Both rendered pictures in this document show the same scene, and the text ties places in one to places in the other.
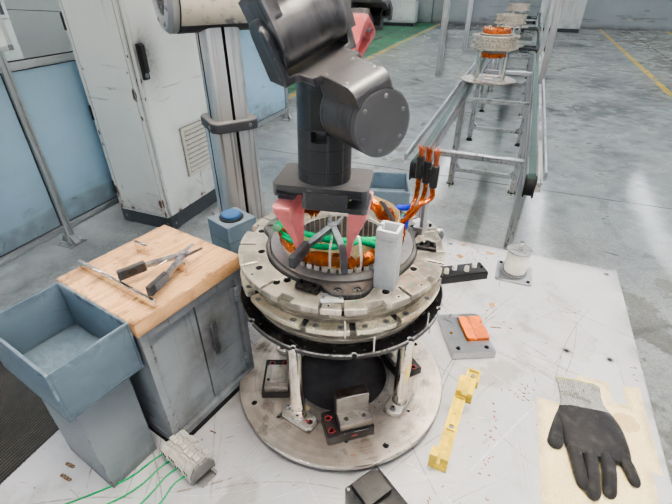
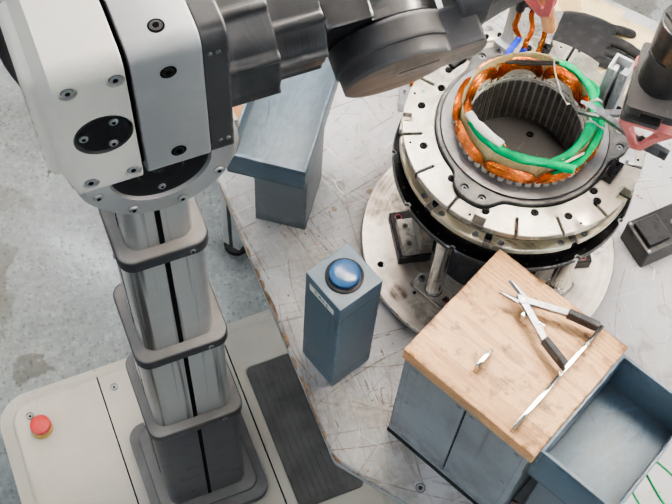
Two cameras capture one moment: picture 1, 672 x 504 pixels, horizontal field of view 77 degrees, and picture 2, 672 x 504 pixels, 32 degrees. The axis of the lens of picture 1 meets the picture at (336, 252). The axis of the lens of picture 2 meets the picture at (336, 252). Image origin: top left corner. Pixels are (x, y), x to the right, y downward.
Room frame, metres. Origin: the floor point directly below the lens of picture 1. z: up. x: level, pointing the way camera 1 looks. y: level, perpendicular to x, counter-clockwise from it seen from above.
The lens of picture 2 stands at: (0.73, 0.90, 2.35)
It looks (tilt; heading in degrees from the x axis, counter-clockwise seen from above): 61 degrees down; 274
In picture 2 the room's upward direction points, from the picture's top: 5 degrees clockwise
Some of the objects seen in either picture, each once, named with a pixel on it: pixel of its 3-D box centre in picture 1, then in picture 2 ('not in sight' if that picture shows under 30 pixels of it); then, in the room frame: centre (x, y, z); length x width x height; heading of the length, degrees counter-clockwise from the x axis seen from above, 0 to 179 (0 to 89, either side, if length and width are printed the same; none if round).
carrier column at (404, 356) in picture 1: (404, 362); not in sight; (0.50, -0.11, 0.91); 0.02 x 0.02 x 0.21
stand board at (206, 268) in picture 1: (153, 272); (514, 352); (0.55, 0.29, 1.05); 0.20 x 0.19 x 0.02; 147
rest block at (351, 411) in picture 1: (353, 407); not in sight; (0.45, -0.03, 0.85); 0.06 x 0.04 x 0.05; 105
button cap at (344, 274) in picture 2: (231, 214); (344, 273); (0.77, 0.21, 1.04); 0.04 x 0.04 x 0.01
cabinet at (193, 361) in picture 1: (172, 338); (495, 394); (0.55, 0.29, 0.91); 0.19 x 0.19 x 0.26; 57
